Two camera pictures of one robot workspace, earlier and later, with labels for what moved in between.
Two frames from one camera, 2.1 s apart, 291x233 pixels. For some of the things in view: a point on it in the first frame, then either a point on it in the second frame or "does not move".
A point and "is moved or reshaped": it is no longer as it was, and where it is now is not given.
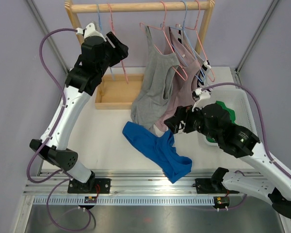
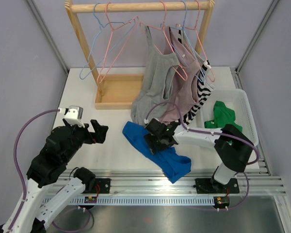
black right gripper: [181, 114] → [150, 139]
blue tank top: [161, 150] does not move
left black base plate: [88, 187] does not move
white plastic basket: [236, 100] does not move
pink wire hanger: [113, 25] is moved or reshaped
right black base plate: [205, 186] does not move
